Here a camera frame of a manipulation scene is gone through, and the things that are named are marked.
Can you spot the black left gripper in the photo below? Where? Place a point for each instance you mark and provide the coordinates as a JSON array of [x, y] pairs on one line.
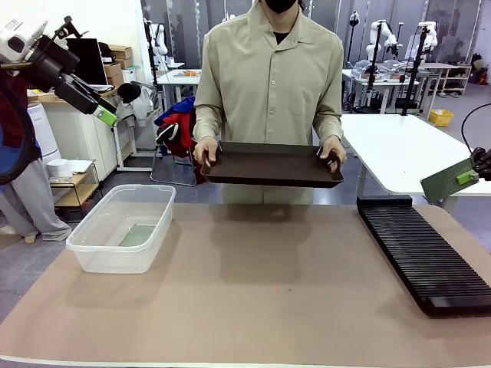
[[78, 96]]

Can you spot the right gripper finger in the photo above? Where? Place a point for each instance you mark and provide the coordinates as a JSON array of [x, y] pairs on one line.
[[467, 178], [482, 159]]

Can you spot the green PCB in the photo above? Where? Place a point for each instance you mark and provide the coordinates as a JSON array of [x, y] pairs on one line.
[[441, 182], [138, 234]]

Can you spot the dark brown tray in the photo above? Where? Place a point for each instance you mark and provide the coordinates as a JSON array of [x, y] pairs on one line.
[[268, 165]]

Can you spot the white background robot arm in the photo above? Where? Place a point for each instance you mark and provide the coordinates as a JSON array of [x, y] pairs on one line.
[[431, 34], [161, 42], [372, 38]]

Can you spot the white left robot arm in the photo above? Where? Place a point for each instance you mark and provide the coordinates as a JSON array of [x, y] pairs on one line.
[[19, 42]]

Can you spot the person's right forearm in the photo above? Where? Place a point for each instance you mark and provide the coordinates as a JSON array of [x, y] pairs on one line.
[[207, 122]]

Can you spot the person's left forearm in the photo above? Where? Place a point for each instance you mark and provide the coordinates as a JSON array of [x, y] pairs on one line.
[[328, 128]]

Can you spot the person's right hand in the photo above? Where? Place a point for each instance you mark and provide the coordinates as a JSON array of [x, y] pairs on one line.
[[207, 147]]

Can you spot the person's left hand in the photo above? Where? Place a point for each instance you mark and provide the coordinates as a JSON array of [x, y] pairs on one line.
[[333, 152]]

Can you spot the wooden desk with white cabinet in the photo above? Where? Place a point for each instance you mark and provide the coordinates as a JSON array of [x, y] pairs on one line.
[[76, 134]]

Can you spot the white jacket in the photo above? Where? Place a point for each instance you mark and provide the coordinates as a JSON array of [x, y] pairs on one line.
[[145, 103]]

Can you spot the large cardboard box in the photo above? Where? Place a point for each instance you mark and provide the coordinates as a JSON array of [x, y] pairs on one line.
[[113, 73]]

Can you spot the black computer monitor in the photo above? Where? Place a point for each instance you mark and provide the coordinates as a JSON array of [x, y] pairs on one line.
[[90, 61]]

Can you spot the yellow plastic bin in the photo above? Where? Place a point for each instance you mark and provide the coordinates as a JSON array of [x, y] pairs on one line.
[[441, 117]]

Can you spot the white air purifier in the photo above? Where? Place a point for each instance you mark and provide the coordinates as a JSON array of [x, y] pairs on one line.
[[46, 130]]

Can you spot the small cardboard box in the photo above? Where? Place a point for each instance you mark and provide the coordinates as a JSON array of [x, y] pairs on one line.
[[120, 51]]

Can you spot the white standing desk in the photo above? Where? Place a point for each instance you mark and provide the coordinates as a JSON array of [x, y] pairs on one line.
[[406, 153]]

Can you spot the white round container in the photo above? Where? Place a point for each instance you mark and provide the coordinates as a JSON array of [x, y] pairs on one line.
[[59, 168]]

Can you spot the chair with red blue clothes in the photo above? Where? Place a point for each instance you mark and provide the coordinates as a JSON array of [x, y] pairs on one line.
[[180, 122]]

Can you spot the small wooden shelf table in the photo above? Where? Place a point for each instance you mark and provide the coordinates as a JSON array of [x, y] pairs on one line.
[[76, 188]]

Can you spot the white background table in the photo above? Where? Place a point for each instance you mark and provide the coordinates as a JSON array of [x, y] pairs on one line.
[[180, 74]]

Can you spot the black slotted PCB rack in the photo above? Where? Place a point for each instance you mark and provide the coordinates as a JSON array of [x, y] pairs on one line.
[[422, 253]]

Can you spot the wooden background table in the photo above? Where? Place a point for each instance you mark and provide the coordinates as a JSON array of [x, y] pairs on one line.
[[452, 66]]

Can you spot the black tripod stand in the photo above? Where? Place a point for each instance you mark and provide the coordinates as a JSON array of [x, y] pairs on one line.
[[416, 73]]

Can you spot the clear plastic box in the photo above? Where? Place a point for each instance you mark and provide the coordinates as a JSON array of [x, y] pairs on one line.
[[115, 260]]

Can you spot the person in beige shirt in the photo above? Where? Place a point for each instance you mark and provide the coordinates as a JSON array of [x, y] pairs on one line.
[[268, 76]]

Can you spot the black light stand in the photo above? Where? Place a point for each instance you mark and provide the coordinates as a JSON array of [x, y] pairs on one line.
[[354, 19]]

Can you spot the black face mask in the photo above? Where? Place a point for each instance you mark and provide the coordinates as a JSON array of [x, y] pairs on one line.
[[280, 4]]

